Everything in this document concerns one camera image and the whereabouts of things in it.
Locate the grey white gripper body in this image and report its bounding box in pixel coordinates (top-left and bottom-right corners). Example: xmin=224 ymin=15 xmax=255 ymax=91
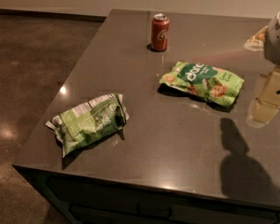
xmin=264 ymin=10 xmax=280 ymax=65

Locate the red coke can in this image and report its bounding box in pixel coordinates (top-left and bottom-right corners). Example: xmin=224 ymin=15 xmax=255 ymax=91
xmin=151 ymin=13 xmax=170 ymax=51

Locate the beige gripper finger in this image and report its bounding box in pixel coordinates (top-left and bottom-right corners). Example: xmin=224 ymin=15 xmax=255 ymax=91
xmin=251 ymin=66 xmax=280 ymax=124

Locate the dark cabinet under counter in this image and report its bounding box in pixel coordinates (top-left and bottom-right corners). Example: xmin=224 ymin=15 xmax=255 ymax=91
xmin=14 ymin=165 xmax=280 ymax=224

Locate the green jalapeno chip bag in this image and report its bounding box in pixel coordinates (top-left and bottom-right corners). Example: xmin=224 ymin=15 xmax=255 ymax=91
xmin=46 ymin=93 xmax=129 ymax=157

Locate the green snack bag with logo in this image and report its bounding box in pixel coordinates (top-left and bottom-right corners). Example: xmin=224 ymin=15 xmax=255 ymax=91
xmin=160 ymin=62 xmax=244 ymax=107

